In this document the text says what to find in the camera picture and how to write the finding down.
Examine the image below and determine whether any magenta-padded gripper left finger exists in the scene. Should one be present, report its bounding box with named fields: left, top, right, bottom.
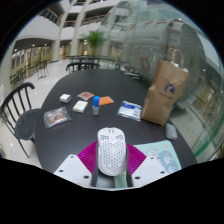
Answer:
left=53, top=140, right=101, bottom=188

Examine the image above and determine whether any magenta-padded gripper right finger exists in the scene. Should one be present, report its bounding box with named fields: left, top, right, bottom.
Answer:
left=125, top=143, right=168, bottom=189

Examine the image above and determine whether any white perforated computer mouse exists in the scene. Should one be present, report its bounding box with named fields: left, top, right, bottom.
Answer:
left=96, top=126, right=128, bottom=177

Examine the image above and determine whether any pale green cartoon mouse pad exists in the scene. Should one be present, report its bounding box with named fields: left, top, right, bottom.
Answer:
left=113, top=139, right=183, bottom=188

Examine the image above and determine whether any grey flat pouch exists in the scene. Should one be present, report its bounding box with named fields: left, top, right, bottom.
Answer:
left=164, top=122, right=179, bottom=142

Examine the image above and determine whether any clear bag with cookie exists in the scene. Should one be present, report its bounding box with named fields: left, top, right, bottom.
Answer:
left=43, top=106, right=73, bottom=130

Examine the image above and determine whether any flat white square box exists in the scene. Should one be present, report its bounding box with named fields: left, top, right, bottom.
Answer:
left=72, top=100, right=90, bottom=115

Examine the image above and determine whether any blue and white packet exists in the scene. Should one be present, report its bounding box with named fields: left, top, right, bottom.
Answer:
left=116, top=100, right=144, bottom=122

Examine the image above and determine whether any black wooden spindle chair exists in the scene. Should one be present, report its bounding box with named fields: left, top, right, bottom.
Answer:
left=0, top=82, right=43, bottom=159

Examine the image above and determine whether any small white box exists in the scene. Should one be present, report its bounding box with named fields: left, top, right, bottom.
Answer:
left=59, top=93, right=72, bottom=104

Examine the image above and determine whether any brown flat packet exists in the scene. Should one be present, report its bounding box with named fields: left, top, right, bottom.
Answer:
left=76, top=91, right=96, bottom=102

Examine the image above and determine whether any orange flat packet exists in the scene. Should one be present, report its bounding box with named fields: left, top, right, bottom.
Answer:
left=98, top=95, right=115, bottom=107

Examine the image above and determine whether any brown paper bag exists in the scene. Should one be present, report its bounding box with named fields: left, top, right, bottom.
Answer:
left=140, top=48, right=190, bottom=127

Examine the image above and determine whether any black chair behind table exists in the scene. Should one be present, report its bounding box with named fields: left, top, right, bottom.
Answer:
left=65, top=61, right=101, bottom=75

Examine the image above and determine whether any group of dark chairs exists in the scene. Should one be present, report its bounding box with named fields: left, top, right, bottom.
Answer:
left=9, top=59, right=51, bottom=86

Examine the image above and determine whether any green potted plant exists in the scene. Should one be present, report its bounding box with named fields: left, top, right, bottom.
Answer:
left=81, top=29, right=108, bottom=57

